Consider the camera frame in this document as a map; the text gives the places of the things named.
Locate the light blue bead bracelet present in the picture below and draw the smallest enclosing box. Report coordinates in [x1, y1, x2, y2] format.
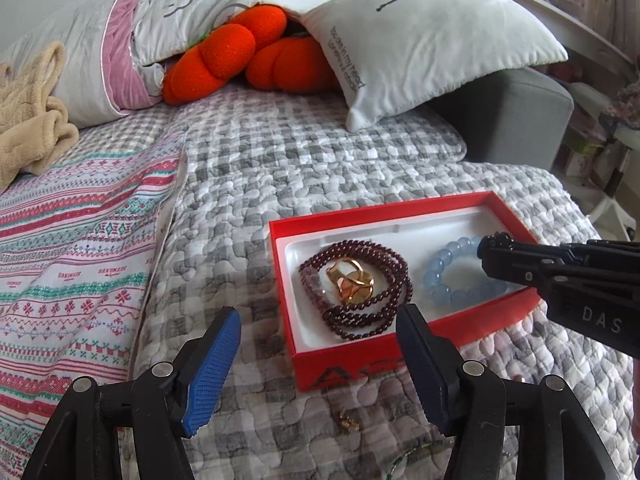
[422, 235, 511, 311]

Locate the dark red bead bracelet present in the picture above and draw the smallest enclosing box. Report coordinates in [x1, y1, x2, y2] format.
[297, 238, 416, 343]

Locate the small gold charm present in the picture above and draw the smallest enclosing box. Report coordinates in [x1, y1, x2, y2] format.
[337, 410, 360, 432]

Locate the green beaded thin necklace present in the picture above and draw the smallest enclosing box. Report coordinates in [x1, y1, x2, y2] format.
[384, 435, 511, 480]

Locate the gold ring ornament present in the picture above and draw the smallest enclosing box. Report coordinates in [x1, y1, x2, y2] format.
[326, 257, 374, 307]

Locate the person's right hand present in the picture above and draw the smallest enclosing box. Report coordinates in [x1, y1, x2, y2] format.
[631, 359, 640, 448]

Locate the red Ace box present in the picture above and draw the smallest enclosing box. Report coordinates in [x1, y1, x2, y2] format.
[269, 192, 539, 391]

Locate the striped patterned blanket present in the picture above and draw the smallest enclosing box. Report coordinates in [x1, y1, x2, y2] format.
[1, 131, 186, 479]

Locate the grey checked quilt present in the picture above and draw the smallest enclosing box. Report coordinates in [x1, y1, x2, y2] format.
[129, 84, 637, 480]

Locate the white deer print pillow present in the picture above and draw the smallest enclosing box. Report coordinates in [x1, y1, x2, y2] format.
[302, 0, 568, 131]

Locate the beige fleece garment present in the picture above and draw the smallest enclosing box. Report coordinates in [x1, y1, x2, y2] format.
[0, 41, 79, 190]

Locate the orange plush toy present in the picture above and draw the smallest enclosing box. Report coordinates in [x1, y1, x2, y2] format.
[162, 4, 340, 106]

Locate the white pink pillow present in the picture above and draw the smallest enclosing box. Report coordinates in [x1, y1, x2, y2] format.
[1, 0, 330, 128]

